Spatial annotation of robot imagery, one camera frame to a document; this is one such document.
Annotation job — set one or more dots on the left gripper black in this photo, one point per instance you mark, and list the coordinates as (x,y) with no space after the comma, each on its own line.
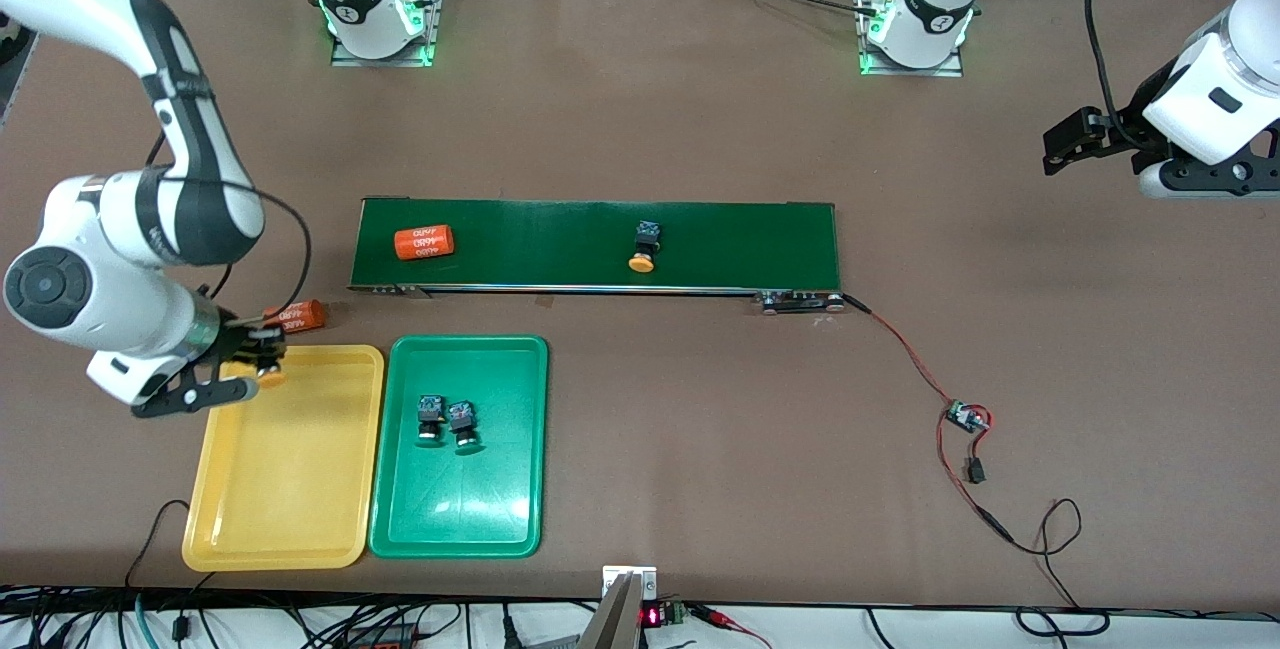
(1128,127)

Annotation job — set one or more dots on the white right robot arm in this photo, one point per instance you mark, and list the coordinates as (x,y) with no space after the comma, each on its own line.
(110,309)

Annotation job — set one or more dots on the green plastic tray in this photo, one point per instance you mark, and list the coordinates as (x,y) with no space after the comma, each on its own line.
(480,499)

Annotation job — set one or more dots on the green push button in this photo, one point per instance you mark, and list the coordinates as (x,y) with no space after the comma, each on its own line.
(431,419)
(464,427)

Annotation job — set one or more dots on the small black connector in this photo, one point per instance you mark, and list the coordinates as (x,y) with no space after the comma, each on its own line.
(976,472)

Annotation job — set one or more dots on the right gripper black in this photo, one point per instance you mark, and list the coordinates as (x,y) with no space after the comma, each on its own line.
(243,338)

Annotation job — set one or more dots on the small metal bracket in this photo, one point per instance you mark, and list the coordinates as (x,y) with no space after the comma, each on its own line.
(630,574)

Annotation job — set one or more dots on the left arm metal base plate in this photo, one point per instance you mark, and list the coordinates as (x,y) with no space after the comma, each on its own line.
(945,71)

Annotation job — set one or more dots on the red digit display module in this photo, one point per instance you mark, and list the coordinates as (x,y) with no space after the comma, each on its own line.
(662,615)

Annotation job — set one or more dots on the red clip lead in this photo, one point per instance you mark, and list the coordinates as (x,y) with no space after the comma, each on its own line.
(725,621)

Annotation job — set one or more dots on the orange 4680 battery cylinder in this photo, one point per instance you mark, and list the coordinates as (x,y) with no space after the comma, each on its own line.
(424,243)
(305,314)

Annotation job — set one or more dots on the small circuit board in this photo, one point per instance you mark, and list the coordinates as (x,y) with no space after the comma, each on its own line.
(966,417)

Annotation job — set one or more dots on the grey metal bar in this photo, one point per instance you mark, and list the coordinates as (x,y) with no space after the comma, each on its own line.
(610,624)

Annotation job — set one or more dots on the yellow plastic tray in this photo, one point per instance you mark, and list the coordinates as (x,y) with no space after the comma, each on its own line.
(285,469)

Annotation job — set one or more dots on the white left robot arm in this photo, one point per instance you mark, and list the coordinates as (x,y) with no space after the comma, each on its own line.
(1220,99)

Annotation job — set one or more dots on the green conveyor belt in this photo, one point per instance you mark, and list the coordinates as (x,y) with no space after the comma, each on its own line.
(550,244)

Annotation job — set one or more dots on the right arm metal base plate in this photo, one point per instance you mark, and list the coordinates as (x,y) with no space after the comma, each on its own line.
(432,19)

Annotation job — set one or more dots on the yellow push button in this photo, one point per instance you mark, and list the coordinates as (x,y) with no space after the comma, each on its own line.
(272,379)
(645,249)

